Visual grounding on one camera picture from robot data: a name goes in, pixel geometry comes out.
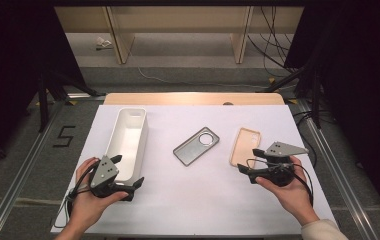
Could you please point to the white table cover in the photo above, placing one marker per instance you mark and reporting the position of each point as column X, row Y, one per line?
column 194, row 200

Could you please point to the beige phone case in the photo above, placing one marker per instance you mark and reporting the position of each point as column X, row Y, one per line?
column 243, row 146

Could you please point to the crumpled white paper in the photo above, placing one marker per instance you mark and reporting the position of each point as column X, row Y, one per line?
column 103, row 42

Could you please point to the person's left hand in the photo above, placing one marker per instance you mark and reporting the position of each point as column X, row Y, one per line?
column 89, row 206

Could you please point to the black curtain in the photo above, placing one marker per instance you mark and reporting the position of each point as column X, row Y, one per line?
column 8, row 66
column 364, row 83

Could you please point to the black tripod stand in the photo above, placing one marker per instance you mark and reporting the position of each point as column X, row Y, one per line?
column 316, row 100
column 43, row 106

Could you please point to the person's right hand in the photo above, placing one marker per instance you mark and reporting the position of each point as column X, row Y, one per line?
column 291, row 196

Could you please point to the aluminium floor rail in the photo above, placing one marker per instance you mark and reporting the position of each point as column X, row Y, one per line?
column 341, row 180
column 14, row 186

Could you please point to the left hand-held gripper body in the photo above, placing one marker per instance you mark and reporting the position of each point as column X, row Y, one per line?
column 104, row 171

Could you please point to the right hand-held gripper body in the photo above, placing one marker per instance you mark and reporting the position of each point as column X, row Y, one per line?
column 279, row 166

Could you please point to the wooden shelf unit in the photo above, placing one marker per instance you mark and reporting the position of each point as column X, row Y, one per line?
column 178, row 20

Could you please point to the white storage box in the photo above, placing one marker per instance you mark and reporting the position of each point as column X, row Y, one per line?
column 128, row 140

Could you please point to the grey phone case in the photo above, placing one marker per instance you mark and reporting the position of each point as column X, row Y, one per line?
column 191, row 150

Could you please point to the wooden table edge strip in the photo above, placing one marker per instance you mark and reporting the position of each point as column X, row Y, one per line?
column 178, row 99

